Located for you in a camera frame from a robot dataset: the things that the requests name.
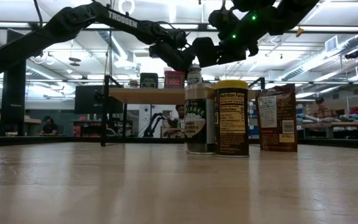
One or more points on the red smoked paprika tin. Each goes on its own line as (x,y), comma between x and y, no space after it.
(174,80)

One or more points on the white-lid bagel sesame jar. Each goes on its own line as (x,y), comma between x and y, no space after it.
(194,76)

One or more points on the dark green spice tin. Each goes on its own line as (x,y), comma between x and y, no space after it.
(148,81)

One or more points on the tan-lid furikake jar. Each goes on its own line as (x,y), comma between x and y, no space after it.
(199,121)

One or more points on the yellow-lid brown spice bottle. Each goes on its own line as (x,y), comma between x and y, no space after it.
(231,121)

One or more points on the spice packet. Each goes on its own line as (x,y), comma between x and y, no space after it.
(277,121)

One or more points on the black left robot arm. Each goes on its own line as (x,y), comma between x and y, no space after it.
(120,19)

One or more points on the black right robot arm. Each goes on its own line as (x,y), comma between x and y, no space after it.
(291,12)

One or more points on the black background robot arm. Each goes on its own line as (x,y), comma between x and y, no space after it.
(154,124)

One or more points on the wooden shelf black metal legs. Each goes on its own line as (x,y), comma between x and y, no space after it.
(148,96)

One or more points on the person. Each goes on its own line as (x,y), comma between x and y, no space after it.
(323,110)
(50,127)
(179,119)

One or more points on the black monitor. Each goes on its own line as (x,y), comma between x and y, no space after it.
(87,99)

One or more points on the wooden background table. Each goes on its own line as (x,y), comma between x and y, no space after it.
(340,125)
(33,120)

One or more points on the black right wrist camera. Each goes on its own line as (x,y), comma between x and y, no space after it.
(205,52)

